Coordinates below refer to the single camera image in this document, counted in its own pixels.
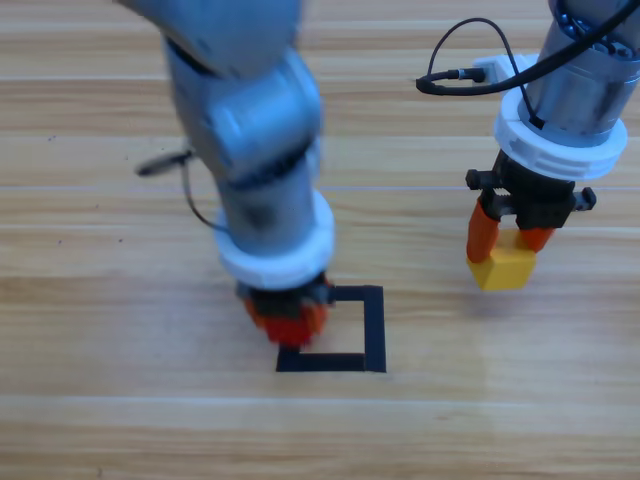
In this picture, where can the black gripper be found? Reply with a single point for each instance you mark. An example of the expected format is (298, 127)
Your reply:
(540, 200)
(285, 300)

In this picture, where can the red wooden cube block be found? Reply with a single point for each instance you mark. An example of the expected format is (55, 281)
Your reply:
(287, 332)

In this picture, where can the yellow wooden cube block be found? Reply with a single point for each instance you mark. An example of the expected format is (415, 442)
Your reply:
(505, 272)

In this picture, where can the black tape square outline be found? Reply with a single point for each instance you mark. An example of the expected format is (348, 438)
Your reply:
(375, 330)

